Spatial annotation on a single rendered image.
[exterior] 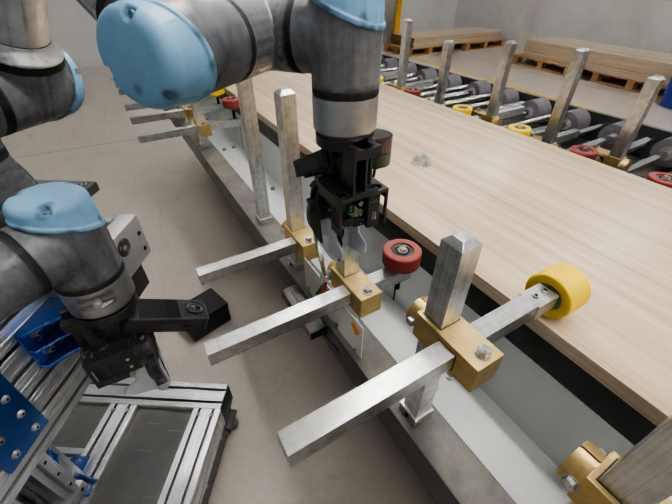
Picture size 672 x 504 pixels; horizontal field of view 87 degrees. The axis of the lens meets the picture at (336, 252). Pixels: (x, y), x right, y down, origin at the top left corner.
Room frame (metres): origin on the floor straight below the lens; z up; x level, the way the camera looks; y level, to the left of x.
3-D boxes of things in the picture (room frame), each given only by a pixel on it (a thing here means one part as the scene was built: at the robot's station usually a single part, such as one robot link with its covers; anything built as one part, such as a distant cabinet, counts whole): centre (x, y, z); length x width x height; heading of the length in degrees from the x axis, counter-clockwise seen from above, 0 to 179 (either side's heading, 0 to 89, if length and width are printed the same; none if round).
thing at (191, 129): (1.57, 0.64, 0.80); 0.44 x 0.03 x 0.04; 121
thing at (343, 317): (0.57, 0.01, 0.75); 0.26 x 0.01 x 0.10; 31
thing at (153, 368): (0.31, 0.27, 0.91); 0.05 x 0.02 x 0.09; 31
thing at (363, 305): (0.54, -0.04, 0.85); 0.14 x 0.06 x 0.05; 31
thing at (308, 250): (0.75, 0.09, 0.81); 0.14 x 0.06 x 0.05; 31
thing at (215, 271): (0.71, 0.13, 0.81); 0.44 x 0.03 x 0.04; 121
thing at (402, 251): (0.58, -0.14, 0.85); 0.08 x 0.08 x 0.11
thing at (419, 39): (8.83, -2.38, 0.23); 2.42 x 0.76 x 0.17; 118
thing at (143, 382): (0.30, 0.29, 0.86); 0.06 x 0.03 x 0.09; 121
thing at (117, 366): (0.31, 0.30, 0.97); 0.09 x 0.08 x 0.12; 121
